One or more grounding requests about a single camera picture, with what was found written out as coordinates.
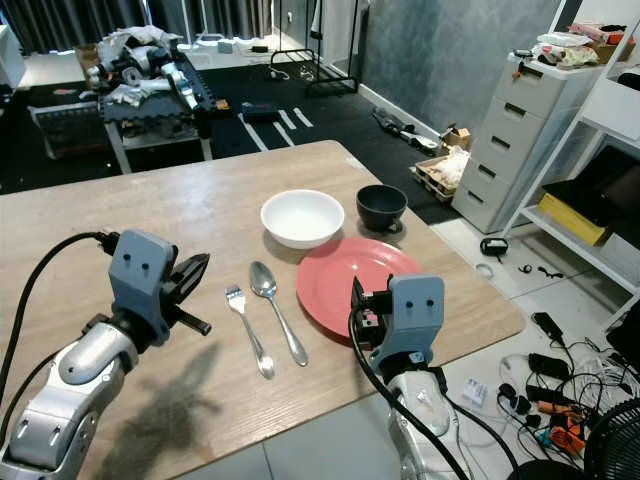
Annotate black floor fan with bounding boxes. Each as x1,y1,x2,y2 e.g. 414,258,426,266
582,398,640,480

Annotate silver metal spoon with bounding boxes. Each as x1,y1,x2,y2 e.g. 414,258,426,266
249,261,309,367

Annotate small brown cardboard box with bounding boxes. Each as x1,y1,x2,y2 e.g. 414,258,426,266
440,125,473,153

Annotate white desk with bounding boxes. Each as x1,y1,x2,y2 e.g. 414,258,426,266
0,24,27,93

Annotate pile of robot parts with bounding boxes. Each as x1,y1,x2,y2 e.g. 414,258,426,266
95,27,203,107

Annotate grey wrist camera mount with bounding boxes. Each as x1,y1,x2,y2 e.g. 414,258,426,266
379,274,447,367
109,229,180,348

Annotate tangle of black cables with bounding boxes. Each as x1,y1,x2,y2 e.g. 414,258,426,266
490,310,640,473

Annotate white metal shelf rack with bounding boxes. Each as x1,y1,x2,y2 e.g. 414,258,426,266
504,18,640,333

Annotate black plastic crate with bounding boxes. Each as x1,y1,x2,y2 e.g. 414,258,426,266
29,100,107,159

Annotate long black power tool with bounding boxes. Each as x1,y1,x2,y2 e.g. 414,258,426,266
371,104,444,152

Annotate orange hand tool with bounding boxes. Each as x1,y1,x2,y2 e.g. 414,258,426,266
534,400,590,457

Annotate dark grey cup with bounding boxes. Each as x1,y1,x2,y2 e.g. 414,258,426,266
356,184,410,234

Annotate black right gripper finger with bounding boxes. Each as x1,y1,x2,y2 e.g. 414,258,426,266
349,276,372,343

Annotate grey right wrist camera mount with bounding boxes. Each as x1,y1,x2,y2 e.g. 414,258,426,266
379,274,447,367

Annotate dark grey curtain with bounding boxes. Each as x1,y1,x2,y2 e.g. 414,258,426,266
0,0,277,56

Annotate red round plate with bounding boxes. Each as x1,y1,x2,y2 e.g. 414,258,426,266
296,237,424,342

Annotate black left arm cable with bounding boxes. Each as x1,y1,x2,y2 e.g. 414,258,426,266
0,230,117,426

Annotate black power adapter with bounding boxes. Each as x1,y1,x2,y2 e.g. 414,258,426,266
480,237,512,260

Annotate grey cart with black top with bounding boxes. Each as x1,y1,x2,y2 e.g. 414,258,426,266
95,60,213,177

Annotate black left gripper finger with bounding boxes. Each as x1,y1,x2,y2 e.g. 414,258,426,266
178,250,212,291

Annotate pile of plastic bags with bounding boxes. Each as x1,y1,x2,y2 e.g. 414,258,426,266
534,20,640,70

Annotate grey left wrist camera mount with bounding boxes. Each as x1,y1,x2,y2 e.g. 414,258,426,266
109,229,180,348

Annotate yellow flat box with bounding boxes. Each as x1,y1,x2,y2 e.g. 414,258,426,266
537,192,612,247

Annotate small dark blue box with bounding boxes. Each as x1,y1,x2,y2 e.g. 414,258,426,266
240,100,280,124

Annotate flat cardboard tray with bags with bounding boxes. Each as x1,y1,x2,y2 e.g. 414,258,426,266
412,145,472,202

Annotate black metal clothes rack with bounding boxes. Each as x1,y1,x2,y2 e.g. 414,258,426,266
268,0,362,98

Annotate white ceramic bowl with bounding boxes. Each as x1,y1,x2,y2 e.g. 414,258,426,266
260,189,347,250

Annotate silver metal fork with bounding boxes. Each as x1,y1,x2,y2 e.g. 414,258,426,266
225,285,276,380

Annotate grey plastic drawer cabinet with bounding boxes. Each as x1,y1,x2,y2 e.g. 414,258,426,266
450,50,607,237

